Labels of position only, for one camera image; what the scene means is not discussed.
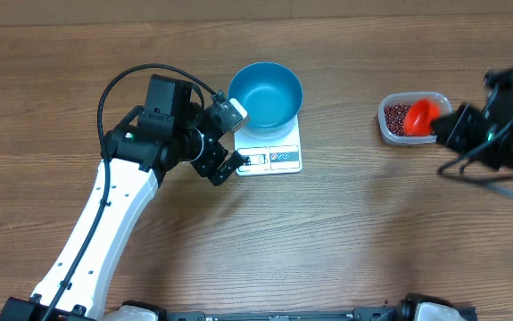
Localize orange scoop with blue handle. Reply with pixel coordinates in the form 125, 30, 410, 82
403, 99, 441, 136

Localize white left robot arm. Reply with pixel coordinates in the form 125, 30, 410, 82
0, 75, 249, 320

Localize white digital kitchen scale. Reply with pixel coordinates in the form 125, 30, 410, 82
234, 117, 303, 177

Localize teal plastic bowl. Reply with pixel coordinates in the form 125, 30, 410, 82
228, 62, 303, 133

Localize clear plastic food container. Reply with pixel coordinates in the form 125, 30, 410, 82
377, 91, 453, 146

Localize red adzuki beans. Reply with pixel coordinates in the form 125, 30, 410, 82
384, 103, 411, 136

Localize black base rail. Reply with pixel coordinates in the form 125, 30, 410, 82
103, 293, 478, 321

